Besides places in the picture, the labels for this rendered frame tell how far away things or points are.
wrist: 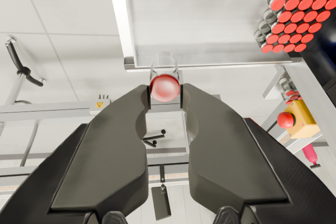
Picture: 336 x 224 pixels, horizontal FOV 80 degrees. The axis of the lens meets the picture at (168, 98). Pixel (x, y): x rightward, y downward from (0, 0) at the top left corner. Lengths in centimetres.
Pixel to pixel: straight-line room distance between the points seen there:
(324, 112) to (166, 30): 35
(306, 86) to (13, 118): 148
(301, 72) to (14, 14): 155
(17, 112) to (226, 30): 137
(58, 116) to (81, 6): 69
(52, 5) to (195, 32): 120
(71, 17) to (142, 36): 113
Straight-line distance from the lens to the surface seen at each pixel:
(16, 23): 170
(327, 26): 55
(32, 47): 180
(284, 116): 56
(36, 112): 150
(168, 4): 38
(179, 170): 112
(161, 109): 129
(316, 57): 58
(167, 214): 244
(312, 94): 53
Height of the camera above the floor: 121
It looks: 35 degrees down
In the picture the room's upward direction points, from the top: 175 degrees clockwise
